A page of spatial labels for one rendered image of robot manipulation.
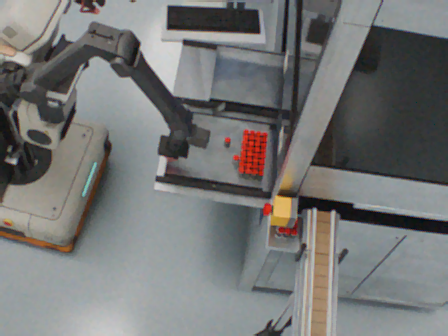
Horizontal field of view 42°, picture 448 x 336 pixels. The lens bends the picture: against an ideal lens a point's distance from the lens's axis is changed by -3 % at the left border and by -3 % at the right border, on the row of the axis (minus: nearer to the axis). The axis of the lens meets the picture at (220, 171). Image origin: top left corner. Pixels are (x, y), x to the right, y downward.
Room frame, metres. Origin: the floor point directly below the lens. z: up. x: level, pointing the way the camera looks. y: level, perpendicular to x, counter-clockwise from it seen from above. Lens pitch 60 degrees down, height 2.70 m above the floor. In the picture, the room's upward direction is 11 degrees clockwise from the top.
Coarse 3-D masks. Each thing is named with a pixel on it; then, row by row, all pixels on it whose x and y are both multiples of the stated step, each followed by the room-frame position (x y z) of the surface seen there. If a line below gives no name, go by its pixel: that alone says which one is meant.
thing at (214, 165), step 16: (208, 128) 1.20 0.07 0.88; (224, 128) 1.21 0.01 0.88; (240, 128) 1.23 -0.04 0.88; (256, 128) 1.24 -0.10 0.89; (208, 144) 1.13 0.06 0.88; (240, 144) 1.16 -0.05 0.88; (192, 160) 1.06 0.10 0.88; (208, 160) 1.07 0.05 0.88; (224, 160) 1.08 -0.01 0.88; (176, 176) 0.97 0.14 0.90; (192, 176) 0.98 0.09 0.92; (208, 176) 1.01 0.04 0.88; (224, 176) 1.02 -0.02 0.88
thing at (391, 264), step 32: (256, 224) 1.04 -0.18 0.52; (352, 224) 0.94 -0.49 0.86; (384, 224) 0.95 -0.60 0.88; (416, 224) 0.98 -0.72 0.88; (288, 256) 0.93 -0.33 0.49; (352, 256) 0.95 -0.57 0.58; (384, 256) 0.95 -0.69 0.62; (416, 256) 0.96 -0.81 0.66; (288, 288) 0.94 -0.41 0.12; (352, 288) 0.95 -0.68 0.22; (384, 288) 0.96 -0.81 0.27; (416, 288) 0.97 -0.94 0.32
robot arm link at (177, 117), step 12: (120, 60) 0.94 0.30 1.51; (132, 60) 0.98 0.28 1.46; (144, 60) 1.00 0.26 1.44; (120, 72) 0.94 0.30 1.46; (132, 72) 0.95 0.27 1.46; (144, 72) 0.98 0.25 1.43; (144, 84) 0.97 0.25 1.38; (156, 84) 0.99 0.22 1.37; (156, 96) 0.98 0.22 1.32; (168, 96) 1.00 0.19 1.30; (156, 108) 0.99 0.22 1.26; (168, 108) 0.99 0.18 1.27; (180, 108) 1.02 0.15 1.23; (168, 120) 0.99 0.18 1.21; (180, 120) 0.99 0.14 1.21
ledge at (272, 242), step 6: (270, 216) 0.90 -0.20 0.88; (300, 222) 0.90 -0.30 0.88; (270, 228) 0.86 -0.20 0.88; (270, 234) 0.84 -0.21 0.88; (270, 240) 0.81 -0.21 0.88; (276, 240) 0.82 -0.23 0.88; (282, 240) 0.82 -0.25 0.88; (288, 240) 0.83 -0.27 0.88; (294, 240) 0.83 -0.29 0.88; (270, 246) 0.79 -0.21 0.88; (276, 246) 0.80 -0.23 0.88; (282, 246) 0.80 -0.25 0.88; (288, 246) 0.81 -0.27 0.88; (294, 246) 0.81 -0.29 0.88; (294, 252) 0.79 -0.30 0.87
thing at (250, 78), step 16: (224, 48) 1.57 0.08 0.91; (240, 48) 1.58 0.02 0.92; (224, 64) 1.51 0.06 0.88; (240, 64) 1.53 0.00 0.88; (256, 64) 1.54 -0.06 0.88; (272, 64) 1.56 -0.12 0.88; (224, 80) 1.43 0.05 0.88; (240, 80) 1.45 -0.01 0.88; (256, 80) 1.46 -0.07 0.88; (272, 80) 1.48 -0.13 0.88; (224, 96) 1.36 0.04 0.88; (240, 96) 1.37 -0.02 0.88; (256, 96) 1.39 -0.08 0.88; (272, 96) 1.40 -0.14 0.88
